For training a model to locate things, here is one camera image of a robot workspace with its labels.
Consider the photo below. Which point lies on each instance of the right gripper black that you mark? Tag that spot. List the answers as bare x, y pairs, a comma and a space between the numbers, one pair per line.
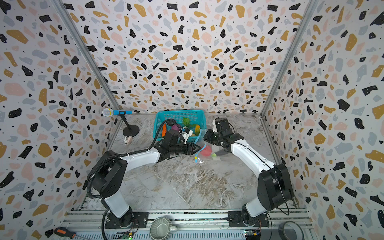
211, 138

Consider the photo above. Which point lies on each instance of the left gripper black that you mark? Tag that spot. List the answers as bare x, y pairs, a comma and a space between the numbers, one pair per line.
189, 151

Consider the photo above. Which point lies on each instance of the red toy pepper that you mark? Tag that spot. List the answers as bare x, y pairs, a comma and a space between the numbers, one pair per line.
206, 151

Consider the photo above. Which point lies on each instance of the teal plastic basket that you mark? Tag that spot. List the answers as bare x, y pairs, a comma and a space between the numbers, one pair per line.
196, 116

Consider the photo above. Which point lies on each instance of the clear zip top bag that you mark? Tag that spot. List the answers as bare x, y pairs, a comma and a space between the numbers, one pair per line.
224, 184

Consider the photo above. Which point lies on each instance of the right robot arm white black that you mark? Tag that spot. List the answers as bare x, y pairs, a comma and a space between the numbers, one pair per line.
274, 182

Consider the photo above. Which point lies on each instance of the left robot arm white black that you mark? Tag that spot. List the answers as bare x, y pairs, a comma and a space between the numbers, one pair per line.
106, 177

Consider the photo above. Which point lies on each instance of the yellow green toy mango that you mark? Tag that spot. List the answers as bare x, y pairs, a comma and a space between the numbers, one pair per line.
197, 130

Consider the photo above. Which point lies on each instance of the green toy leaf vegetable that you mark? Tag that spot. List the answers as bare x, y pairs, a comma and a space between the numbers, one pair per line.
187, 123

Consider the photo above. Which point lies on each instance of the purple toy onion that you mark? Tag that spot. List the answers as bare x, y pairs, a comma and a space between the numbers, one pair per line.
176, 127

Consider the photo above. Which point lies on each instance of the orange toy carrot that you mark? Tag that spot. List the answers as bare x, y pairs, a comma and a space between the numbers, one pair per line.
164, 130

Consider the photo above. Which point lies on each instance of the grey tape roll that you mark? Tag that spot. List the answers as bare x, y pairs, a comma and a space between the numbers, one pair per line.
290, 230

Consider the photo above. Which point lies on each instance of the aluminium rail frame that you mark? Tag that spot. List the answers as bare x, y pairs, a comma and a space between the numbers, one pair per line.
192, 225

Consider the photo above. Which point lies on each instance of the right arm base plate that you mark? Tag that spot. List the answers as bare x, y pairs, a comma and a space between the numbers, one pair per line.
240, 219

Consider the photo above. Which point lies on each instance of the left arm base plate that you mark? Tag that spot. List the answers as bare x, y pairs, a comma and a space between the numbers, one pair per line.
134, 220

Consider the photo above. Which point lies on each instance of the orange handled screwdriver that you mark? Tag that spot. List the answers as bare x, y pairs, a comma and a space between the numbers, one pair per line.
63, 232

